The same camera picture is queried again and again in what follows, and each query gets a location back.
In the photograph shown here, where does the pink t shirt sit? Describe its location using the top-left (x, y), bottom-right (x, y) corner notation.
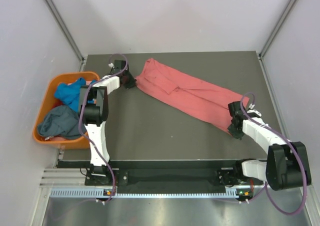
top-left (135, 58), bottom-right (242, 133)

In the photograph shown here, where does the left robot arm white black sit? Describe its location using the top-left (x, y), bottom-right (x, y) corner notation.
top-left (78, 59), bottom-right (136, 186)

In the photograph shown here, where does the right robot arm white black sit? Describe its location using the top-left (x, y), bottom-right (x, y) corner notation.
top-left (228, 101), bottom-right (312, 191)

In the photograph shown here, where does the grey blue t shirt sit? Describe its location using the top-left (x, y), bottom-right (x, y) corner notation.
top-left (36, 105), bottom-right (82, 140)

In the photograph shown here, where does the orange plastic bin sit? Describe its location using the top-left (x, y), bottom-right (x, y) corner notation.
top-left (32, 71), bottom-right (100, 150)

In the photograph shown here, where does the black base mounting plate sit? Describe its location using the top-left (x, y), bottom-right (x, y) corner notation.
top-left (84, 166), bottom-right (263, 194)

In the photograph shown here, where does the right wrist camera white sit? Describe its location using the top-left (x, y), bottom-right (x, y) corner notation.
top-left (247, 103), bottom-right (262, 117)

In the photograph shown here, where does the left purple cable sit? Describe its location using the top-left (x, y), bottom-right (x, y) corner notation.
top-left (78, 53), bottom-right (130, 203)

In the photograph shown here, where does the left aluminium frame post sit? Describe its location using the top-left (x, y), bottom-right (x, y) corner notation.
top-left (43, 0), bottom-right (86, 72)

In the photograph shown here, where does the aluminium frame post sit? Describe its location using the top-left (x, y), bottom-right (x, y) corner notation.
top-left (43, 0), bottom-right (86, 72)
top-left (257, 0), bottom-right (298, 61)

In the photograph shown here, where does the right aluminium frame post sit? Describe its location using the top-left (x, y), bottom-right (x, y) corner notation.
top-left (257, 0), bottom-right (298, 61)

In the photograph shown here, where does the slotted cable duct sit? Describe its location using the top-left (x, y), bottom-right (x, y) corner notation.
top-left (50, 188), bottom-right (250, 199)

